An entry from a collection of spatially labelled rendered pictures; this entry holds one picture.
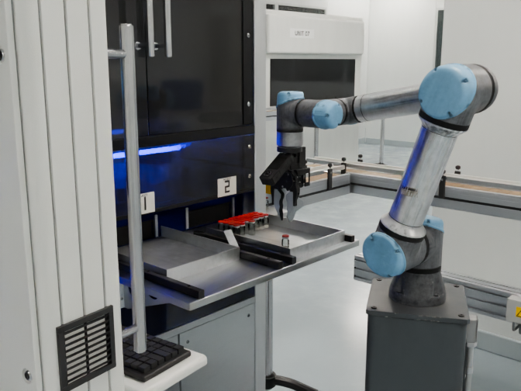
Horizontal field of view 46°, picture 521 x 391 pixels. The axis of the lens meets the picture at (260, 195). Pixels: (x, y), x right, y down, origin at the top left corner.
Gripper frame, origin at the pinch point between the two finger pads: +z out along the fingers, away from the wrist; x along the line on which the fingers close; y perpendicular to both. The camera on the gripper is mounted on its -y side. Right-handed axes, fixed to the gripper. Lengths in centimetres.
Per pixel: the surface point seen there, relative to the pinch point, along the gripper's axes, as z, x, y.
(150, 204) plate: -3.0, 30.6, -23.7
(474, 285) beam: 44, -16, 99
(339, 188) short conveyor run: 10, 42, 87
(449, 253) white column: 52, 22, 158
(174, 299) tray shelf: 11.0, -4.0, -44.4
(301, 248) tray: 7.9, -6.8, -0.3
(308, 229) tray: 8.9, 6.9, 20.2
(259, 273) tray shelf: 10.4, -7.3, -18.6
